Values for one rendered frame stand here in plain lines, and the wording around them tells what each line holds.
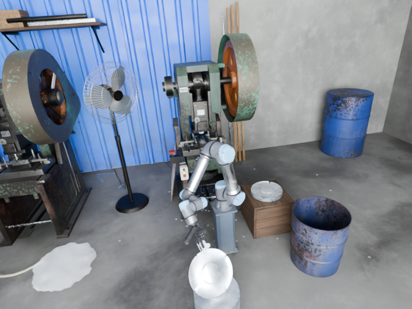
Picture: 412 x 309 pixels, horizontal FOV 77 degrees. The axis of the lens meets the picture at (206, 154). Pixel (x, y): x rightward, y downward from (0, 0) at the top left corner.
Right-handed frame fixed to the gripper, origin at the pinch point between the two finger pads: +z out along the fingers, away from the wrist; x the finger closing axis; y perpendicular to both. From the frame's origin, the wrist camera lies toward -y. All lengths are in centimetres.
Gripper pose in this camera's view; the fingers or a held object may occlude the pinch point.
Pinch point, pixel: (204, 254)
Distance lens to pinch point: 175.5
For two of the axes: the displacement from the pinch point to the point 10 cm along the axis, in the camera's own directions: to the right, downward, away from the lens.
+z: 4.5, 8.6, -2.3
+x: -3.5, 4.1, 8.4
